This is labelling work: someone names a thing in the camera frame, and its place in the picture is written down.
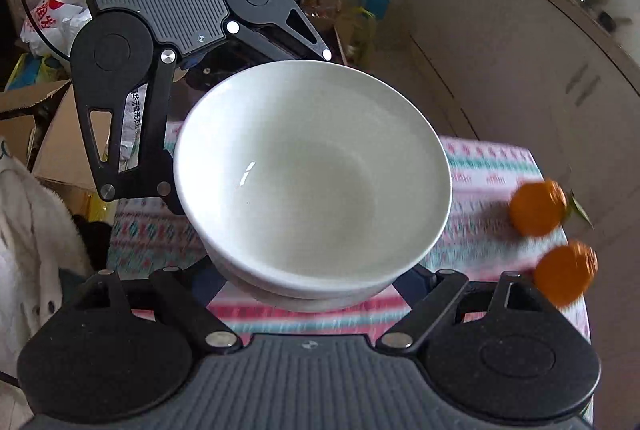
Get white floral bowl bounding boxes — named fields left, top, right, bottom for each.
left=174, top=60, right=452, bottom=298
left=204, top=242, right=432, bottom=311

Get white sleeve forearm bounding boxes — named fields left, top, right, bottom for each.
left=1, top=143, right=92, bottom=375

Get orange without leaf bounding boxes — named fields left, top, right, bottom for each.
left=533, top=241, right=598, bottom=308

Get white red plastic bag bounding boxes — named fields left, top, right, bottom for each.
left=32, top=0, right=92, bottom=56

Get blue plastic jug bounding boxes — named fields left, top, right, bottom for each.
left=360, top=0, right=390, bottom=21

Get orange with leaf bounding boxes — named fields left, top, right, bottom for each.
left=508, top=180, right=593, bottom=237

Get patterned tablecloth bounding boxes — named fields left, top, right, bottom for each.
left=106, top=138, right=566, bottom=340

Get white kitchen cabinets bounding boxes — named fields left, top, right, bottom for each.
left=408, top=0, right=639, bottom=257

